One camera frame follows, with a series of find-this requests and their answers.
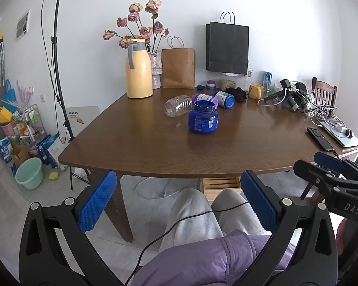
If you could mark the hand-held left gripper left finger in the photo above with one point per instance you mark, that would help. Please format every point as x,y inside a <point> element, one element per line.
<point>97,202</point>

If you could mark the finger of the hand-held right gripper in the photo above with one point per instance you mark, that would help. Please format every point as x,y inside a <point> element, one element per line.
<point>311,174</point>
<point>328,161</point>

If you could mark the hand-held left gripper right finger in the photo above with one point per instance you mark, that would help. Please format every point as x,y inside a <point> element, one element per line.
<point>258,202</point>

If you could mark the clear glass cup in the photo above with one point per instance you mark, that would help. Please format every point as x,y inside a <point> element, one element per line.
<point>269,89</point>

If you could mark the black smartphone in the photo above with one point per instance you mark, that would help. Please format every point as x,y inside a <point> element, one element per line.
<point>319,138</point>

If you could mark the person's right leg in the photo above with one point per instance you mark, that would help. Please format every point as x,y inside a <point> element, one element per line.
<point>235,211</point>

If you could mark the person's leg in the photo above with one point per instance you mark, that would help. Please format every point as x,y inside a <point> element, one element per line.
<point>235,211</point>
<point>194,217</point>

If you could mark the silver laptop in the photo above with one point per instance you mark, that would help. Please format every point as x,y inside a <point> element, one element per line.
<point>343,138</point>

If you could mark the wooden crate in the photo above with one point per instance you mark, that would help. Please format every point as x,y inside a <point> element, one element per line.
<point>220,184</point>

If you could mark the small yellow floor item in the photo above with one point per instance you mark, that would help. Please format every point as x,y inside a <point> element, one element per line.
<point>53,175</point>

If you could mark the grey cloth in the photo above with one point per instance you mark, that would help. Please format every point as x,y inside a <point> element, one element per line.
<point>155,189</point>

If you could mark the person's left leg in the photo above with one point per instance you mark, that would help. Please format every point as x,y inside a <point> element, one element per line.
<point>194,217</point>

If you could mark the wooden chair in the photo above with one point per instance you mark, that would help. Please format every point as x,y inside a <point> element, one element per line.
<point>326,91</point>

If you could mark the blue white carton box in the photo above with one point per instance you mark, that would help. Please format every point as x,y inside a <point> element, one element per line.
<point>50,149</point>

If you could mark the green plastic bucket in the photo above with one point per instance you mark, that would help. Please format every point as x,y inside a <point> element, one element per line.
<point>29,174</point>

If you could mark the purple jacket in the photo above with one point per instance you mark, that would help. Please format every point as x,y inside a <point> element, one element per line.
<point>214,262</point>

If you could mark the wooden table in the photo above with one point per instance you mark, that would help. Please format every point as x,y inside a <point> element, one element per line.
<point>137,137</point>

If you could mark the white flat carton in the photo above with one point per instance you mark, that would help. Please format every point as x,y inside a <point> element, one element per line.
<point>82,119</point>

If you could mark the small cardboard box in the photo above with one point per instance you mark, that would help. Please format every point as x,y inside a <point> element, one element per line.
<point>19,155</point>

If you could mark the blue plastic jar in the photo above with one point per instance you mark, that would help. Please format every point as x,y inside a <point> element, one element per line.
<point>203,120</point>

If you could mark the yellow mug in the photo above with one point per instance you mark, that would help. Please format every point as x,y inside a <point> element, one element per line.
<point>255,91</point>

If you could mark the metal shelf cart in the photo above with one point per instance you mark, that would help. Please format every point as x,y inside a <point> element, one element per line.
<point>29,125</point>

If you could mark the blue drink can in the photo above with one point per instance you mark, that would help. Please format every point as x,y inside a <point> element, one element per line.
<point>267,77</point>

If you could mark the white bottle blue lid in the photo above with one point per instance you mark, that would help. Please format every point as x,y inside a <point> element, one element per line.
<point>224,99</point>

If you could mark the black cloth gloves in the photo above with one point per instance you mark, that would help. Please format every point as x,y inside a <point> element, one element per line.
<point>236,93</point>

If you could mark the clear water bottle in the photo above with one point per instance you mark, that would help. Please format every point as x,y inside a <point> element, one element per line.
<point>248,79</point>

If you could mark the pink plastic bucket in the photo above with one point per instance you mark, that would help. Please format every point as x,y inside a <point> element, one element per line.
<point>8,128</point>

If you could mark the purple lid bottle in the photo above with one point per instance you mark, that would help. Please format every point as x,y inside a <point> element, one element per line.
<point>204,97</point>

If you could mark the brown sponge block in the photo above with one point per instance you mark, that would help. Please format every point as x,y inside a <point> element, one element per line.
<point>227,84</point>

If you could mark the clear plastic bottle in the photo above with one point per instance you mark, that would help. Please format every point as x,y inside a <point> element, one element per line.
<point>177,105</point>

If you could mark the small purple jar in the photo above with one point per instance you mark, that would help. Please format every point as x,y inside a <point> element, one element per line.
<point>211,85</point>

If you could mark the small blue lid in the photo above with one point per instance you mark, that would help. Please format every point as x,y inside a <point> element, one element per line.
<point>200,87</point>

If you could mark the yellow thermos jug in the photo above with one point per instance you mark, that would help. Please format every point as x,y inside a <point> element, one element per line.
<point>138,74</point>

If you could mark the blue tote bag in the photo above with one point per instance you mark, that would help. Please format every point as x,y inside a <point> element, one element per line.
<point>9,95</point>

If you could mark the white ribbed vase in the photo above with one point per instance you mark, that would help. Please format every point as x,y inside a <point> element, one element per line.
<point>155,68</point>

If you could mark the black paper bag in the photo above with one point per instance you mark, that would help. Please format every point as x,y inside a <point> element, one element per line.
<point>226,47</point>

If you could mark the brown paper bag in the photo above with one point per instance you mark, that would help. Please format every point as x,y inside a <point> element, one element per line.
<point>178,68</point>

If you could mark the black studio light stand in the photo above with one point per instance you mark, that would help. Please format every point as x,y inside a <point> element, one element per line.
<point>56,35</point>

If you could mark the dried pink roses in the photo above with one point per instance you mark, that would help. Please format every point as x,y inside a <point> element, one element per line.
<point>143,31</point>

